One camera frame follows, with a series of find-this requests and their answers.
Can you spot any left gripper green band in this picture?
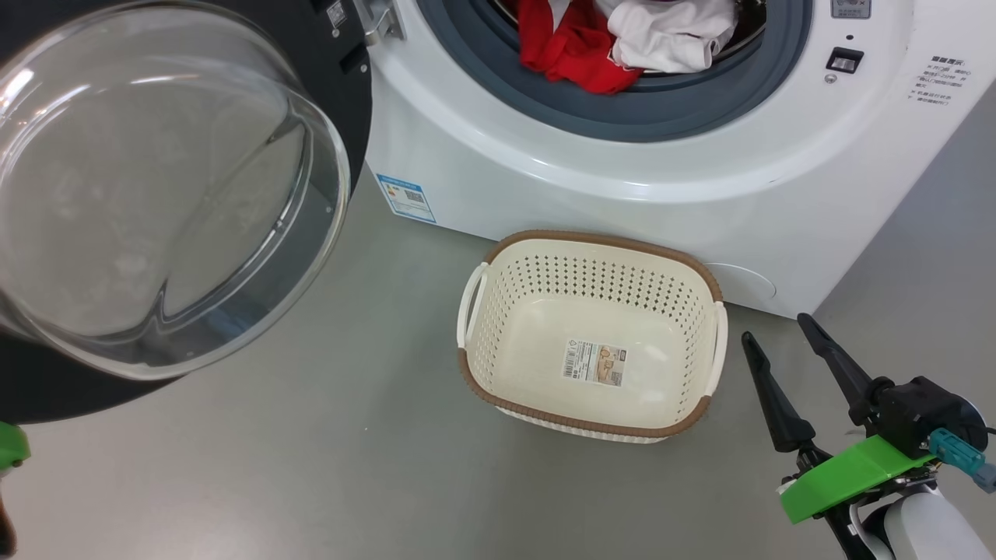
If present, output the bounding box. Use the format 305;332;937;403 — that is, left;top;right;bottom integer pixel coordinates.
0;422;32;471

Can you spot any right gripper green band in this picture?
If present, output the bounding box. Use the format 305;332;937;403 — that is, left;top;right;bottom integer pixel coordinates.
742;313;935;523

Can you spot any glass washer door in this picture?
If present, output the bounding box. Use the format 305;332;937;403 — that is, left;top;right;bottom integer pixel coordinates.
0;0;374;425

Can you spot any white garment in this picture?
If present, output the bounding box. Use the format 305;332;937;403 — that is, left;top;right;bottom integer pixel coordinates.
595;0;738;75

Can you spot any red basketball jersey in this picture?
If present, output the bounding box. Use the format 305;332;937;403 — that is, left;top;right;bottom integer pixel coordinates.
517;0;645;96

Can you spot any white front-load washing machine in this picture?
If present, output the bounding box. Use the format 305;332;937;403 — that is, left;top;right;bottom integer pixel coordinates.
311;0;996;320

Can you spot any cream plastic laundry basket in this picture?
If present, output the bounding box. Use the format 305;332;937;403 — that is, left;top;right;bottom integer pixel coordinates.
457;229;730;444

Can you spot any teal camera cable connector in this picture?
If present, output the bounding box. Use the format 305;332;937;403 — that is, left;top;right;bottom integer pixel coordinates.
928;428;996;493

